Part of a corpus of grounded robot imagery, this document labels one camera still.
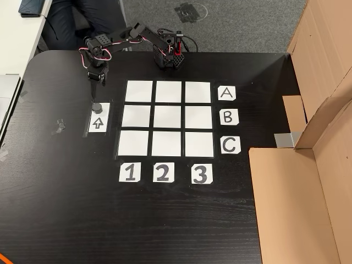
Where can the person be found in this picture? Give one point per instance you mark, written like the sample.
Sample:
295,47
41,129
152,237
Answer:
68,16

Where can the paper sheet with arrow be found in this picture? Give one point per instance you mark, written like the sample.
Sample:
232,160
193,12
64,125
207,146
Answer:
100,115

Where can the clear tape strip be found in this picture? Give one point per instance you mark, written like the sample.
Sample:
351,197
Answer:
23,96
3,156

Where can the paper sheet number 3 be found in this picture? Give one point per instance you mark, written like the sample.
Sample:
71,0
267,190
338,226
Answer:
193,167

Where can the dark blue pouch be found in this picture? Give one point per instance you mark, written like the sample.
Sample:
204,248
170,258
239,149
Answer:
31,6

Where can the dark tape patch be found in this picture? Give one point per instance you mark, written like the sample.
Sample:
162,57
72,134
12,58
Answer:
187,13

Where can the black round token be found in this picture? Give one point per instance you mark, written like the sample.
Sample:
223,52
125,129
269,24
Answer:
97,107

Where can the paper sheet letter B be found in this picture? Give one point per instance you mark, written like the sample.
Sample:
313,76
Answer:
235,121

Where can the large brown cardboard sheet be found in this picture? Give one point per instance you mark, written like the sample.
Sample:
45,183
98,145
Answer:
288,206
324,41

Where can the red black clamp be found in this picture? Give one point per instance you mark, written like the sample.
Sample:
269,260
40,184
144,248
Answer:
178,49

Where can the crumpled clear tape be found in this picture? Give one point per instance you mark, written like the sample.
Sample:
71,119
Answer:
58,127

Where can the paper sheet letter A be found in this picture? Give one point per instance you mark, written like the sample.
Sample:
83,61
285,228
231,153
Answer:
220,97

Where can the white desk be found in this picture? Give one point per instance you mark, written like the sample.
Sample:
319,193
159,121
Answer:
16,41

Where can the white metal leg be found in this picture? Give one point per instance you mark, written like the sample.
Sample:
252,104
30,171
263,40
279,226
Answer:
122,11

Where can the paper sheet number 2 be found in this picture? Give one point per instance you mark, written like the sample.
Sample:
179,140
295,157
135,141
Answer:
155,166

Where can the white paper grid square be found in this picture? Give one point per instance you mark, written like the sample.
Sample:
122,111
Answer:
133,143
199,144
167,116
198,92
198,117
138,90
168,91
166,143
136,116

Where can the paper sheet number 1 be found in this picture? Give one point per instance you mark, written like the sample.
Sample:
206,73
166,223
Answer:
122,177

